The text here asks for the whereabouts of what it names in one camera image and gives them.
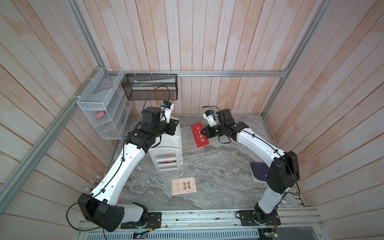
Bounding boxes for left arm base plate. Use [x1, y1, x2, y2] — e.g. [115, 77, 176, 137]
[121, 212, 162, 231]

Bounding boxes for dark blue notebook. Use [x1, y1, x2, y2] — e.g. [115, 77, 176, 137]
[250, 162, 270, 183]

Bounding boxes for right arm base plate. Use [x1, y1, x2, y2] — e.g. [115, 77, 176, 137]
[235, 210, 281, 227]

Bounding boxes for black mesh wall basket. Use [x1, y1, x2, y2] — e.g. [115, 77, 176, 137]
[122, 73, 179, 101]

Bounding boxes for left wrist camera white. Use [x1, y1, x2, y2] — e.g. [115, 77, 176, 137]
[160, 100, 174, 124]

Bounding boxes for white wire wall shelf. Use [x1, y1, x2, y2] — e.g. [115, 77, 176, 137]
[78, 68, 132, 140]

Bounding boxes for pink eraser block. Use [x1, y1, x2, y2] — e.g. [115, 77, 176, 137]
[96, 111, 106, 119]

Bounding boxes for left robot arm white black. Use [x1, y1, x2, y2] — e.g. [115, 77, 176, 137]
[76, 101, 179, 233]

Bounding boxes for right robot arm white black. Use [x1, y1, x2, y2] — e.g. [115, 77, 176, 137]
[201, 109, 300, 225]

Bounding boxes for red postcard white characters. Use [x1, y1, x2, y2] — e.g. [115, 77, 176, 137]
[191, 122, 210, 148]

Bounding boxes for aluminium back wall rail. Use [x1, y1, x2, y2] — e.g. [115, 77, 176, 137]
[122, 70, 288, 78]

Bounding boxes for beige postcard red characters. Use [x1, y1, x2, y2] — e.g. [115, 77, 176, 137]
[171, 177, 197, 196]

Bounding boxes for bundle of pencils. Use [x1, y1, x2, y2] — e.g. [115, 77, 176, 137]
[85, 175, 102, 192]

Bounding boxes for aluminium front rail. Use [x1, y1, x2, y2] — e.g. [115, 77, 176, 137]
[76, 206, 325, 232]

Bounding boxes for white plastic drawer organizer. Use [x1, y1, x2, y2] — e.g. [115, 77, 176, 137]
[148, 117, 183, 172]

